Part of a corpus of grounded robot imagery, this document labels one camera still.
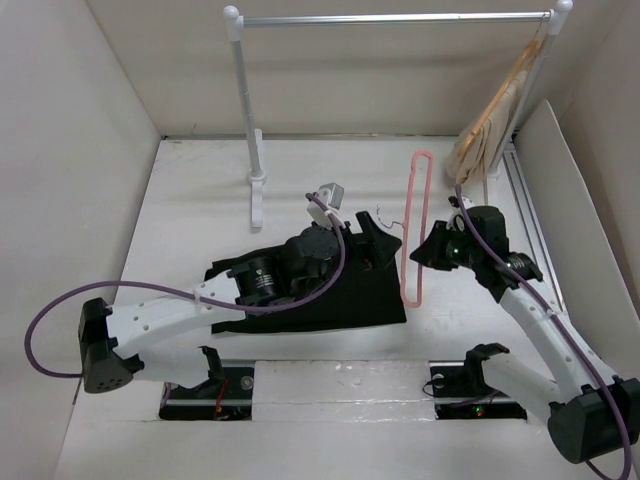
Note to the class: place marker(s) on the wooden hanger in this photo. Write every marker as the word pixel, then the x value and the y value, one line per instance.
pixel 526 60

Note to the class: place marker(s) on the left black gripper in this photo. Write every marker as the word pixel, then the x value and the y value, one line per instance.
pixel 372 252

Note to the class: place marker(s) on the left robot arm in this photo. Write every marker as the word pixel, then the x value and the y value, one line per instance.
pixel 168 339

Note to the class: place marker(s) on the aluminium rail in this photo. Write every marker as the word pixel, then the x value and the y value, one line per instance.
pixel 532 227

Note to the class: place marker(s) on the black trousers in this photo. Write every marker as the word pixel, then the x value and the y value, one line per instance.
pixel 296 270

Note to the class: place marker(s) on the white cardboard panel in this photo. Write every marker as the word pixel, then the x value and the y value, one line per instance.
pixel 591 283

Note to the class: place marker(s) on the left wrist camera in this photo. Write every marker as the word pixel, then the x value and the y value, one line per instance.
pixel 326 201

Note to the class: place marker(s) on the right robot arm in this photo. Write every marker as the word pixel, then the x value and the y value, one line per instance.
pixel 588 409

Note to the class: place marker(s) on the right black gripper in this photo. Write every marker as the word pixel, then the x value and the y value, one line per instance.
pixel 439 233

